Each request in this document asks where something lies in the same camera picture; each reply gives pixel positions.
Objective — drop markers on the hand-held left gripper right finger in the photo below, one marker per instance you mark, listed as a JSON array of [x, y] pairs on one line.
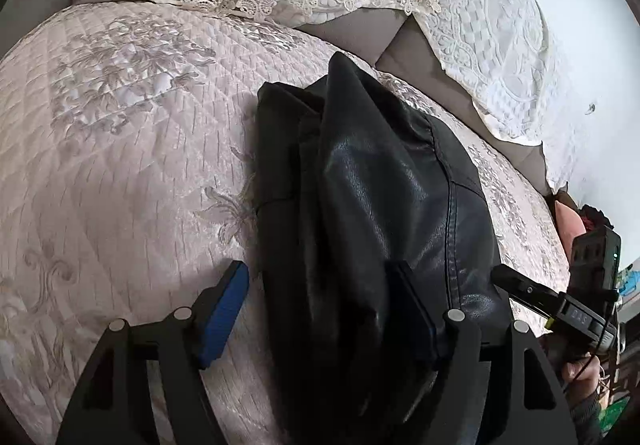
[[417, 315]]

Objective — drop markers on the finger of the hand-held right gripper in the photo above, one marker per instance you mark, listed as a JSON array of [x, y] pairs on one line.
[[525, 287]]

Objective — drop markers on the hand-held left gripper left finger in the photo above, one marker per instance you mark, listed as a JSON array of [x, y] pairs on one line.
[[225, 310]]

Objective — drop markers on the black leather jacket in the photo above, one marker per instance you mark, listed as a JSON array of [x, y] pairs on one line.
[[380, 195]]

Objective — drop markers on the person's right forearm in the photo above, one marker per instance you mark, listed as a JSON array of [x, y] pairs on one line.
[[590, 417]]

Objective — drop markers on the person's right hand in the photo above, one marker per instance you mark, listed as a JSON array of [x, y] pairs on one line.
[[582, 372]]

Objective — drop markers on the pink cushion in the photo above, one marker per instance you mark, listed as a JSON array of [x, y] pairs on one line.
[[570, 225]]

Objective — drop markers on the pink quilted bedspread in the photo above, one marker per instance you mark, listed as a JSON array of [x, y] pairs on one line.
[[125, 150]]

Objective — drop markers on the white quilted cover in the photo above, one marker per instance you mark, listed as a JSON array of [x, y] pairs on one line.
[[490, 40]]

